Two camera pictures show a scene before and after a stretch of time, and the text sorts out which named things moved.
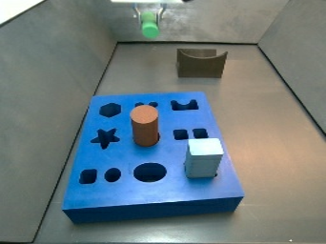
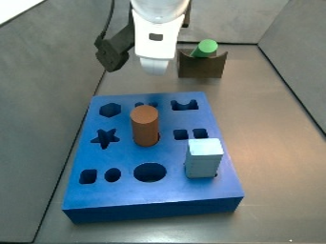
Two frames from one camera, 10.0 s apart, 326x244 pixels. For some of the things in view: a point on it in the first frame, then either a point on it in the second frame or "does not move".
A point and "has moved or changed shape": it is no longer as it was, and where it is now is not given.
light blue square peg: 203,157 does not move
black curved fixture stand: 200,63 does not move
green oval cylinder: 148,26 has moved or changed shape
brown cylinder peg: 144,116 does not move
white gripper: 161,3 → 153,43
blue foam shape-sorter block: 125,182 does not move
